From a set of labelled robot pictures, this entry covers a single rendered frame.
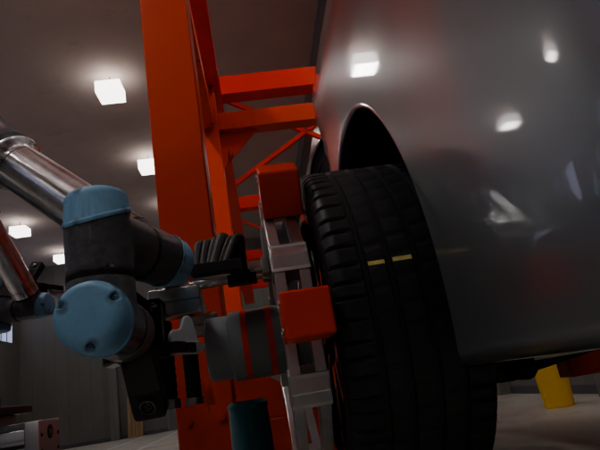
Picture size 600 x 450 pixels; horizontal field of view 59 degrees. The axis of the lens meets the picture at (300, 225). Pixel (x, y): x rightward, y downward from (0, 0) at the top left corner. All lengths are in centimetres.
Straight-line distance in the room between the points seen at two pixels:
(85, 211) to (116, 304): 12
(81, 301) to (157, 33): 149
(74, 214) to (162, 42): 137
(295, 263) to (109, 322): 39
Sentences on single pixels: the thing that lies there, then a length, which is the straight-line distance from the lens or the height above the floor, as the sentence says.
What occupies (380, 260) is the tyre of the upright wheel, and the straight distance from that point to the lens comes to 84.
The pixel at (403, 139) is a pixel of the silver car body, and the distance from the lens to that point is 85.
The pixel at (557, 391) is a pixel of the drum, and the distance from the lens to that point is 743.
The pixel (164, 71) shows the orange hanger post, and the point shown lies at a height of 181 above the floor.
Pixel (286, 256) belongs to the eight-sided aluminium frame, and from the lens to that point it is 88.
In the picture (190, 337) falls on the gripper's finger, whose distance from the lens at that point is 87.
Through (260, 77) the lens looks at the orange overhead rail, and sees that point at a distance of 482.
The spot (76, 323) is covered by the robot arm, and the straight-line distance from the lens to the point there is 59.
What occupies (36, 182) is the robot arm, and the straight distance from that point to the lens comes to 87.
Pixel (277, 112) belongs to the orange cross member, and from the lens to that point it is 402.
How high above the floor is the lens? 75
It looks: 17 degrees up
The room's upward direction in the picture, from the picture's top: 10 degrees counter-clockwise
